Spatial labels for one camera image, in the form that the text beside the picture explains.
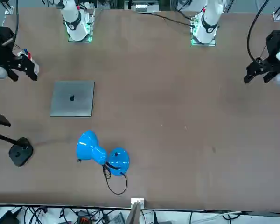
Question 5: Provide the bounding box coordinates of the black lamp usb cable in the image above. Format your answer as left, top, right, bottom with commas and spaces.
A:
76, 158, 128, 195

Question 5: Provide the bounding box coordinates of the blue desk lamp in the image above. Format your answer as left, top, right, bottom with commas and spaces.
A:
75, 130, 130, 177

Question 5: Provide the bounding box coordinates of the white cable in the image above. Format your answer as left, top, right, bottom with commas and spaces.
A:
210, 210, 243, 220

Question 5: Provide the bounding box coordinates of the grey ribbed device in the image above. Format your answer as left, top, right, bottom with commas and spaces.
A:
107, 212, 126, 224

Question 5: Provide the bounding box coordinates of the black power adapter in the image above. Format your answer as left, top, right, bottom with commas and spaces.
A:
0, 210, 21, 224

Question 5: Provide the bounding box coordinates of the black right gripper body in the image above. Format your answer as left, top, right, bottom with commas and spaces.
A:
0, 26, 19, 70

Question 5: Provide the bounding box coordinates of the grey closed laptop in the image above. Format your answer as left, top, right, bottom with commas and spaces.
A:
50, 81, 95, 117

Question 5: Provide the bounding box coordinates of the clear pink pen cup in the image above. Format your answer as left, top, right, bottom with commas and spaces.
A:
17, 52, 40, 76

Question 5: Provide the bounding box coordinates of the black cable across table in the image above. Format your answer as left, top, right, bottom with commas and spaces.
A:
151, 13, 194, 27

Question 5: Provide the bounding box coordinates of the white post bracket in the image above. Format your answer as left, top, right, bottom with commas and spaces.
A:
130, 197, 145, 209

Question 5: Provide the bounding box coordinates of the white power strip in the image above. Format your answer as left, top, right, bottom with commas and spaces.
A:
135, 2, 150, 14

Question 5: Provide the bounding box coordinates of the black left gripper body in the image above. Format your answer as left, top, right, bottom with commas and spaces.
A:
265, 29, 280, 62

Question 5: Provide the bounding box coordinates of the red and black device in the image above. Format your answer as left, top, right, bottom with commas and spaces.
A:
77, 210, 91, 224

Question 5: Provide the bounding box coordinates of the black desktop phone stand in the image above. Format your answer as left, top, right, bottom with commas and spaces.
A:
0, 130, 34, 167

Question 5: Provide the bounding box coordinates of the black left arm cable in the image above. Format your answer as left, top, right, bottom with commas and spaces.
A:
246, 0, 270, 63

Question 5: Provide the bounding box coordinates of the aluminium camera post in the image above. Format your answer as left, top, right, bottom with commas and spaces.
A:
126, 201, 142, 224

